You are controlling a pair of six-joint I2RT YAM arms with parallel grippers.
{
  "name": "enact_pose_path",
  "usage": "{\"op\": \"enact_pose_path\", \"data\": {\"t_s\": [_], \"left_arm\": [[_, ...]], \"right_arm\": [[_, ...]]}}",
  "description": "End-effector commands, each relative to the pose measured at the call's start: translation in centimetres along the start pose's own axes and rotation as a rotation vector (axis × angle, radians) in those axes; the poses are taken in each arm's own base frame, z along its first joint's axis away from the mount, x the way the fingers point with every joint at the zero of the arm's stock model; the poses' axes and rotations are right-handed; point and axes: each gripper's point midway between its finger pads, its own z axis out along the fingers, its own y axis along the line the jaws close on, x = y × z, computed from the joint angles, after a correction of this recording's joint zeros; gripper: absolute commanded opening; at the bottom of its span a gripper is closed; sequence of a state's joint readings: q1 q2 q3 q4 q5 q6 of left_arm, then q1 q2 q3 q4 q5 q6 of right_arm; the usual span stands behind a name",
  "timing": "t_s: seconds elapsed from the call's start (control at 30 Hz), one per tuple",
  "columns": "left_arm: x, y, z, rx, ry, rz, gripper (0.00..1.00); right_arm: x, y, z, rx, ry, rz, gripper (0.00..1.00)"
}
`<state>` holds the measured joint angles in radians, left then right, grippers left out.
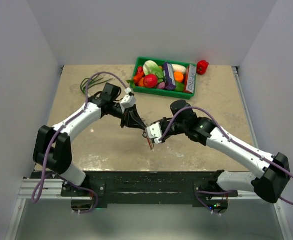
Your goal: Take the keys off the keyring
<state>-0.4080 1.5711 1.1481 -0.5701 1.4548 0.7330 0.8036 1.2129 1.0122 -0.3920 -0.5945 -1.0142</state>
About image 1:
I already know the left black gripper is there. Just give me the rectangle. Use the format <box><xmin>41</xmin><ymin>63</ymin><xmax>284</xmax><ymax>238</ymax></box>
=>
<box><xmin>109</xmin><ymin>102</ymin><xmax>146</xmax><ymax>131</ymax></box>

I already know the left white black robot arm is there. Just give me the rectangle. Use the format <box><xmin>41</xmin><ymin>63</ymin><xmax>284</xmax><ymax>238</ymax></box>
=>
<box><xmin>33</xmin><ymin>83</ymin><xmax>147</xmax><ymax>196</ymax></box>

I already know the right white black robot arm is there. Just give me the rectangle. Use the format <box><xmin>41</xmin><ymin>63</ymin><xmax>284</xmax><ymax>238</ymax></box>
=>
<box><xmin>145</xmin><ymin>100</ymin><xmax>291</xmax><ymax>204</ymax></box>

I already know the green plastic bin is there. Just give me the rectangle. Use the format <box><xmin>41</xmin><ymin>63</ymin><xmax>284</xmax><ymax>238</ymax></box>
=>
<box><xmin>130</xmin><ymin>56</ymin><xmax>197</xmax><ymax>100</ymax></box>

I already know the orange carrot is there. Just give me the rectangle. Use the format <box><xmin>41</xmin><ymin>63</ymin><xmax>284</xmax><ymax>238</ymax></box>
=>
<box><xmin>138</xmin><ymin>77</ymin><xmax>145</xmax><ymax>88</ymax></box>

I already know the purple sweet potato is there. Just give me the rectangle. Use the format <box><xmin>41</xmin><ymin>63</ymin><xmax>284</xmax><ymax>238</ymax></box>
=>
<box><xmin>156</xmin><ymin>82</ymin><xmax>166</xmax><ymax>90</ymax></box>

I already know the red apple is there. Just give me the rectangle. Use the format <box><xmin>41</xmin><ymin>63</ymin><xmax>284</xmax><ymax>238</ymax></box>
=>
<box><xmin>143</xmin><ymin>74</ymin><xmax>158</xmax><ymax>88</ymax></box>

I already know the purple white box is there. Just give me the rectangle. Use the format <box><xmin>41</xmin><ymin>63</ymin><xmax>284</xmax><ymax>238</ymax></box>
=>
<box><xmin>162</xmin><ymin>62</ymin><xmax>176</xmax><ymax>91</ymax></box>

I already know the green vegetable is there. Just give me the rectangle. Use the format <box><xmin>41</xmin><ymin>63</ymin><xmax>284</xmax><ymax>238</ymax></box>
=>
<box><xmin>174</xmin><ymin>82</ymin><xmax>185</xmax><ymax>93</ymax></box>

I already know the red chili pepper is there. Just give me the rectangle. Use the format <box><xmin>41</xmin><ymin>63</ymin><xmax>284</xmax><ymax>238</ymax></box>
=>
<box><xmin>133</xmin><ymin>66</ymin><xmax>145</xmax><ymax>84</ymax></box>

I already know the green spring onion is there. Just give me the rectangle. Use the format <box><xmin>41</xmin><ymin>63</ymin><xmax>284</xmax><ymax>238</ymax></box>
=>
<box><xmin>80</xmin><ymin>75</ymin><xmax>112</xmax><ymax>95</ymax></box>

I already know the orange fruit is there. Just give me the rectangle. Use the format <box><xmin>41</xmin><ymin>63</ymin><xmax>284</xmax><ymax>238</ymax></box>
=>
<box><xmin>174</xmin><ymin>71</ymin><xmax>185</xmax><ymax>83</ymax></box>

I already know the white green cabbage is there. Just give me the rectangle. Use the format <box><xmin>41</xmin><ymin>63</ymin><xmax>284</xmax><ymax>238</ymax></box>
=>
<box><xmin>142</xmin><ymin>60</ymin><xmax>164</xmax><ymax>79</ymax></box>

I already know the red grey box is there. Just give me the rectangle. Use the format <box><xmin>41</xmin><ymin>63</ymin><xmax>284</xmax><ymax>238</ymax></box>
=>
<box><xmin>183</xmin><ymin>64</ymin><xmax>197</xmax><ymax>94</ymax></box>

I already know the white radish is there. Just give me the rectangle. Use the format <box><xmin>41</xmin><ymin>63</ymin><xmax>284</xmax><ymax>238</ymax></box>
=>
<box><xmin>171</xmin><ymin>64</ymin><xmax>187</xmax><ymax>75</ymax></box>

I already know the red bell pepper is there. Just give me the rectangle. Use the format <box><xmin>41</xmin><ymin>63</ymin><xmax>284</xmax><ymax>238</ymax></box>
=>
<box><xmin>196</xmin><ymin>60</ymin><xmax>210</xmax><ymax>75</ymax></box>

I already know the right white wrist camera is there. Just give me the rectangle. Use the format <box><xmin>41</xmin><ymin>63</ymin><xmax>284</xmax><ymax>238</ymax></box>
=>
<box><xmin>146</xmin><ymin>122</ymin><xmax>163</xmax><ymax>145</ymax></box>

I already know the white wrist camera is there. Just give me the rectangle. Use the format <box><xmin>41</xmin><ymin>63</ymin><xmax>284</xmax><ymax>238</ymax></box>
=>
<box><xmin>120</xmin><ymin>87</ymin><xmax>137</xmax><ymax>111</ymax></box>
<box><xmin>146</xmin><ymin>122</ymin><xmax>163</xmax><ymax>145</ymax></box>

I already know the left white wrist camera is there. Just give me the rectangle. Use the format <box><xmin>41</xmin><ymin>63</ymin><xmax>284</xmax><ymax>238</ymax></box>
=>
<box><xmin>120</xmin><ymin>87</ymin><xmax>137</xmax><ymax>111</ymax></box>

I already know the black base frame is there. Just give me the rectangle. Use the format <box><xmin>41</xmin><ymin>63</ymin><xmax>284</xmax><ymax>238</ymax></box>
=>
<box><xmin>30</xmin><ymin>169</ymin><xmax>265</xmax><ymax>210</ymax></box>

